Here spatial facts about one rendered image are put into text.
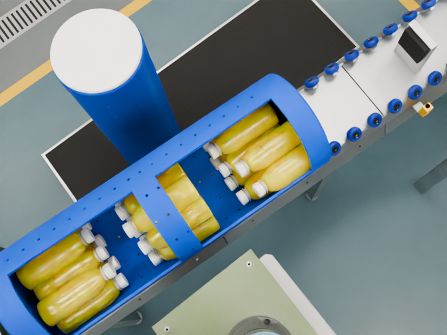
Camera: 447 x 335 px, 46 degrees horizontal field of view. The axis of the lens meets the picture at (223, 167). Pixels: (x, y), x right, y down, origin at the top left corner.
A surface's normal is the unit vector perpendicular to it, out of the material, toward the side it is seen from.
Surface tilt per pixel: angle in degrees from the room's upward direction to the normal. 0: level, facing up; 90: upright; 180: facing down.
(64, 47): 0
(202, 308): 4
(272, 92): 24
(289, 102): 5
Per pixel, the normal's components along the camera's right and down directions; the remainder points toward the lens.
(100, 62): -0.05, -0.26
